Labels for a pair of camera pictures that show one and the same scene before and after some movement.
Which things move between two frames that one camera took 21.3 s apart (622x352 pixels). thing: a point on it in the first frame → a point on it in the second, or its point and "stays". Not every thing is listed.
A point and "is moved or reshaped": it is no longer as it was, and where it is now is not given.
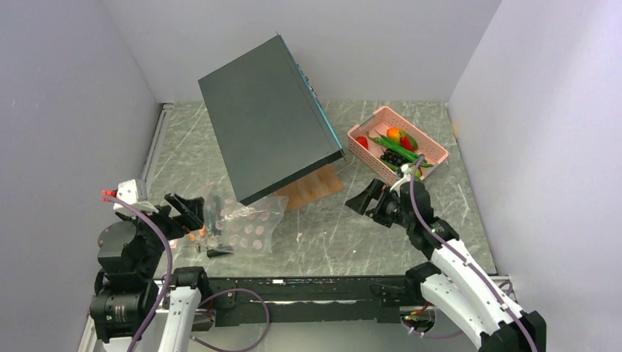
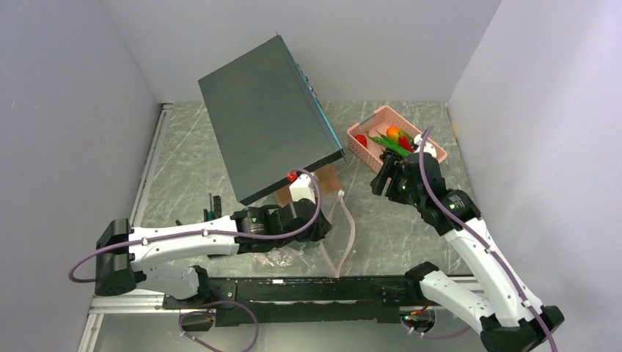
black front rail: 254,301 stays
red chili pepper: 405,143 stays
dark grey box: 267,124 stays
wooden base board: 319,184 stays
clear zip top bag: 229,223 is moved or reshaped
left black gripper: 190,210 → 320,232
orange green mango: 396,133 stays
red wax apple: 363,141 stays
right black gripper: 360,202 → 378,183
